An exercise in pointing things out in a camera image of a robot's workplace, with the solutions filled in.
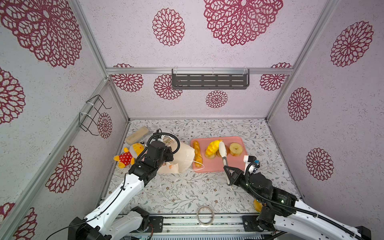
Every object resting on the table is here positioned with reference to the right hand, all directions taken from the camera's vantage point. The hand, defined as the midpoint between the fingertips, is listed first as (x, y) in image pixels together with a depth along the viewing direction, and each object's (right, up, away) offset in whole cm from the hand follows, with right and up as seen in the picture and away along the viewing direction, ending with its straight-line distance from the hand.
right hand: (224, 167), depth 69 cm
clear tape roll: (-9, -29, +4) cm, 30 cm away
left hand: (-27, +6, +11) cm, 30 cm away
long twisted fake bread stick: (-11, -2, +26) cm, 28 cm away
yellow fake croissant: (-4, +7, +10) cm, 13 cm away
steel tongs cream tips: (0, +6, +6) cm, 9 cm away
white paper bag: (-20, +1, +22) cm, 30 cm away
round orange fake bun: (+9, +4, +31) cm, 32 cm away
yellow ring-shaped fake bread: (+14, +5, +29) cm, 32 cm away
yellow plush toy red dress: (-54, +2, +21) cm, 58 cm away
